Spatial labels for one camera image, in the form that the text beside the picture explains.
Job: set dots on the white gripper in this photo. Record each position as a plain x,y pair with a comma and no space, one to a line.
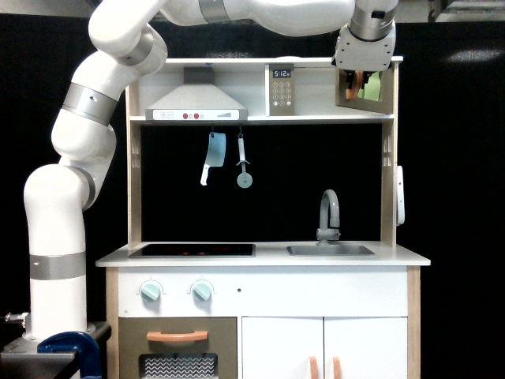
353,54

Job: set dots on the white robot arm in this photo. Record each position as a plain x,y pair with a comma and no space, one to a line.
128,48

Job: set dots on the right white cabinet door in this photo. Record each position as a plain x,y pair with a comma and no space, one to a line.
365,347

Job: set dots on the white cabinet door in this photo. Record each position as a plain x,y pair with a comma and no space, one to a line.
365,347
282,347

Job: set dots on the left white cabinet door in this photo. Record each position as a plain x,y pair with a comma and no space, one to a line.
282,347

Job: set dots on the white side-mounted toy phone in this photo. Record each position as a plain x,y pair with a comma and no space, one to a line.
401,212

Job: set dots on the white wooden toy kitchen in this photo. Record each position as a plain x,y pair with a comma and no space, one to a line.
293,160

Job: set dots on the toy pizza cutter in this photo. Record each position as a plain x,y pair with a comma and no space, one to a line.
244,179

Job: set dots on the grey toy faucet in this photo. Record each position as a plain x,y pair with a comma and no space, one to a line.
328,230

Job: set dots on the white range hood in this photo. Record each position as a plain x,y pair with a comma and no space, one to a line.
198,99

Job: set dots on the toy cleaver knife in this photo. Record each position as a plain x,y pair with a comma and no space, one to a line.
215,155

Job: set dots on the grey toy sink basin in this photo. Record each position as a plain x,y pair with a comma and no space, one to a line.
329,251

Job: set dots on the right mint stove knob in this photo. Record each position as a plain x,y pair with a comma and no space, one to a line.
201,290

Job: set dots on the mint stove knob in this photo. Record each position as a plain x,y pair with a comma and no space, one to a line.
201,290
151,291

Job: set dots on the black toy stovetop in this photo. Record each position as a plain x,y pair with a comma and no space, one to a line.
190,249

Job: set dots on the left mint stove knob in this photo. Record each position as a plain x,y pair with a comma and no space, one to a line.
151,291

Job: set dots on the blue c-clamp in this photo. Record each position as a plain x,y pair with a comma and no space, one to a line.
80,343

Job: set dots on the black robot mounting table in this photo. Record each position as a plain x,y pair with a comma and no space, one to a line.
20,359

